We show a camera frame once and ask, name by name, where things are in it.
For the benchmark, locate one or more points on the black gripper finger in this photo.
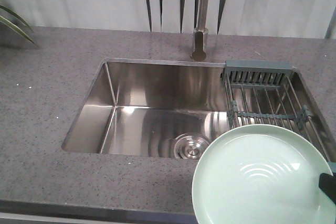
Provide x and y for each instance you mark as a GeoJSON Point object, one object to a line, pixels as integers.
{"type": "Point", "coordinates": [327, 185]}

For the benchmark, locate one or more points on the light green round plate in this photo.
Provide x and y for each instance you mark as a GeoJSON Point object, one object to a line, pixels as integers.
{"type": "Point", "coordinates": [261, 174]}

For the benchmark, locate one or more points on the round steel sink drain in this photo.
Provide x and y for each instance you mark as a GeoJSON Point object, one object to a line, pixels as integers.
{"type": "Point", "coordinates": [190, 146]}

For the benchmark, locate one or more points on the stainless steel sink basin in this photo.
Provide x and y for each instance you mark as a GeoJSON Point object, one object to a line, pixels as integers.
{"type": "Point", "coordinates": [138, 107]}

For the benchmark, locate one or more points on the white pleated curtain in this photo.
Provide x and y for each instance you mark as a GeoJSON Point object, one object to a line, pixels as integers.
{"type": "Point", "coordinates": [279, 18]}

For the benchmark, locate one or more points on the stainless steel faucet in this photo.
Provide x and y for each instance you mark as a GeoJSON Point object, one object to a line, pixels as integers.
{"type": "Point", "coordinates": [200, 32]}

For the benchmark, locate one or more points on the green plant leaves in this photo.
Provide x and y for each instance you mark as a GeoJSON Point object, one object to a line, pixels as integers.
{"type": "Point", "coordinates": [15, 22]}

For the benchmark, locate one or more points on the grey wire dish rack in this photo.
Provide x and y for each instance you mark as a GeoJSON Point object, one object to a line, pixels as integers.
{"type": "Point", "coordinates": [274, 92]}

